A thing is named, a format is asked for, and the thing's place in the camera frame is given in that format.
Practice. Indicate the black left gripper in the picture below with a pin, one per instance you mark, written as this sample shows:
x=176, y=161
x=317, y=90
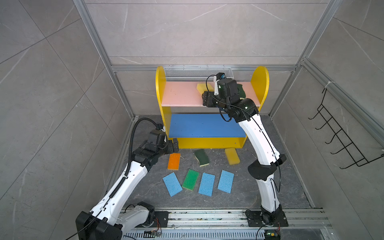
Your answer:
x=170, y=149

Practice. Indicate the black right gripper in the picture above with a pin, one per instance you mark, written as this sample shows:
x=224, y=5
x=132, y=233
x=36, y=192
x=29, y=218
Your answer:
x=208, y=99

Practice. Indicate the yellow sponge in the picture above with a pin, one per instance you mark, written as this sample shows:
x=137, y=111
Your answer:
x=232, y=156
x=202, y=87

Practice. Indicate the green scouring sponge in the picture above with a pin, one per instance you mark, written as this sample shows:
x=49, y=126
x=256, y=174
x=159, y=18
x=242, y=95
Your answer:
x=202, y=157
x=242, y=93

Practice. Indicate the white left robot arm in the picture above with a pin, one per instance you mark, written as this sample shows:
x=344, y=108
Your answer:
x=120, y=192

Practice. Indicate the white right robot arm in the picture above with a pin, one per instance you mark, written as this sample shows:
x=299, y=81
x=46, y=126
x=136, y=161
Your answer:
x=246, y=114

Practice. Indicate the pink upper shelf board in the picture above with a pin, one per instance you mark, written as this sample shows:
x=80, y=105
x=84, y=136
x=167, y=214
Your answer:
x=180, y=94

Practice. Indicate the orange sponge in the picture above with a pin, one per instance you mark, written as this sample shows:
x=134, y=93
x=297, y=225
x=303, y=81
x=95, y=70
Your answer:
x=174, y=162

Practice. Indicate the blue sponge far left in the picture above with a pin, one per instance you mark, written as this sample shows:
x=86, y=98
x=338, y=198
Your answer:
x=172, y=184

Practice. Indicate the blue sponge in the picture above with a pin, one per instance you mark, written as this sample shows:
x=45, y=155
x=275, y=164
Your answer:
x=207, y=184
x=226, y=181
x=172, y=184

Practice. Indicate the bright green sponge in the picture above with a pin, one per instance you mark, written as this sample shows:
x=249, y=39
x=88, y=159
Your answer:
x=190, y=180

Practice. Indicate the blue sponge middle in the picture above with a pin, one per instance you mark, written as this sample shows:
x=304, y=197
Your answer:
x=207, y=184

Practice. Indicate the blue sponge right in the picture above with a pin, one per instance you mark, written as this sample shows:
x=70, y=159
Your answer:
x=226, y=181

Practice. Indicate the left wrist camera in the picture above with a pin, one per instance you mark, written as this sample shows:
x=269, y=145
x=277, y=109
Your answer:
x=160, y=127

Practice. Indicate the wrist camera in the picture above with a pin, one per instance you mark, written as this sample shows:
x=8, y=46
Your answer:
x=220, y=76
x=160, y=127

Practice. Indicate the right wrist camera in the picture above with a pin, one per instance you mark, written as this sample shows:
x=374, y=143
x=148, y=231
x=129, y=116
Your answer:
x=220, y=76

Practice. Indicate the yellow shelf unit frame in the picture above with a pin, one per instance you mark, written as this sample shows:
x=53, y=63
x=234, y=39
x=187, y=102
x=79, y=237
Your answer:
x=257, y=90

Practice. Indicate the wire mesh basket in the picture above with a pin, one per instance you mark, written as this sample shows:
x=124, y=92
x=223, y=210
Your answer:
x=194, y=74

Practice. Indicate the black wire hook rack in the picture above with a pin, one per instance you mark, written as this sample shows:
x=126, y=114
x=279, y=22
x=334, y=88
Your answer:
x=347, y=144

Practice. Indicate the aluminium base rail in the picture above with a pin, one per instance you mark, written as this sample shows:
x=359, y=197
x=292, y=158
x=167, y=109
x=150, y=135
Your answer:
x=224, y=224

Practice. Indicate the aluminium frame profile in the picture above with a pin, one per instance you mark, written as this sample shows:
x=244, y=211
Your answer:
x=86, y=17

